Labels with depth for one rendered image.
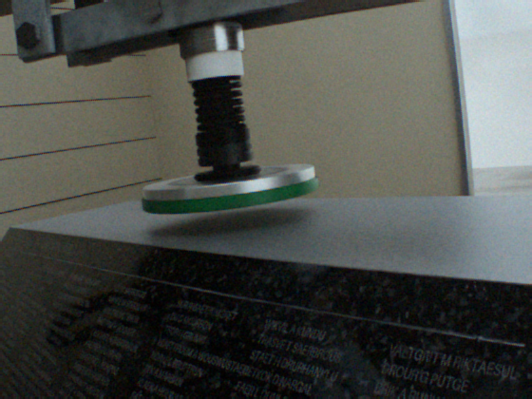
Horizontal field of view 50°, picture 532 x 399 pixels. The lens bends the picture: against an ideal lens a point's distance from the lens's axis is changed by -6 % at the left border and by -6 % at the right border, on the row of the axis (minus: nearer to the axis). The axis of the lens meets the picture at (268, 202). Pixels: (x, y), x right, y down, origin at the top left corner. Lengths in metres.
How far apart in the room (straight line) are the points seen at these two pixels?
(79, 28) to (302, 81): 5.42
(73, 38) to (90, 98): 6.01
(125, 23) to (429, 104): 4.95
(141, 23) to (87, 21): 0.07
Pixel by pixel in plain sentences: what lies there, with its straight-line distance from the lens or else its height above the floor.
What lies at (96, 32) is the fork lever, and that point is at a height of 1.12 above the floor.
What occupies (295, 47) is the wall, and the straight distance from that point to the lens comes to 6.17.
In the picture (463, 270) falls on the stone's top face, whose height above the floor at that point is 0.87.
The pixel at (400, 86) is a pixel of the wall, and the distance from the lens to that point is 5.67.
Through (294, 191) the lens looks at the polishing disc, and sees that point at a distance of 0.68.
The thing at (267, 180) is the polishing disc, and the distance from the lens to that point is 0.66.
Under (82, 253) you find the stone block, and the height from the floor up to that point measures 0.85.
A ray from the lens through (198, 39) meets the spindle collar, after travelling 0.73.
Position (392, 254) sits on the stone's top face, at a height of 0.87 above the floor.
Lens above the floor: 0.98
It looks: 7 degrees down
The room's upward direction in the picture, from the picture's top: 7 degrees counter-clockwise
